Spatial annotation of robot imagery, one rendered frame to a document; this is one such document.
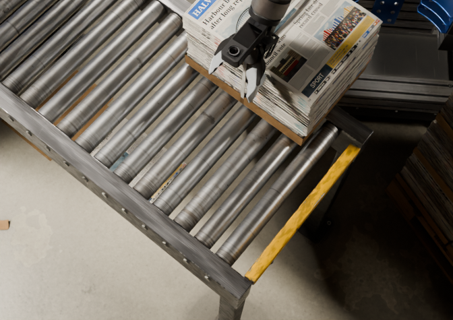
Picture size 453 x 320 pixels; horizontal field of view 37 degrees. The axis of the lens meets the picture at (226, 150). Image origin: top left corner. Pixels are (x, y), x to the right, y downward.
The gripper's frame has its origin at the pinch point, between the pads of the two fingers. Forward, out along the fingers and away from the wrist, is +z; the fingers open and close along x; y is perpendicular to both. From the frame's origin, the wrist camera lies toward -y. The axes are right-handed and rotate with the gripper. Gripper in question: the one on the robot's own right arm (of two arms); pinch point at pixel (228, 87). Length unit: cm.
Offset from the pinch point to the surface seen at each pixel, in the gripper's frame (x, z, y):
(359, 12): -12.0, -19.2, 27.7
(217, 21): 12.0, -7.5, 8.0
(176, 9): 32.4, 8.5, 26.5
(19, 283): 39, 117, -3
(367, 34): -16.7, -17.2, 24.4
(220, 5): 14.2, -9.5, 11.4
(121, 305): 7, 109, 12
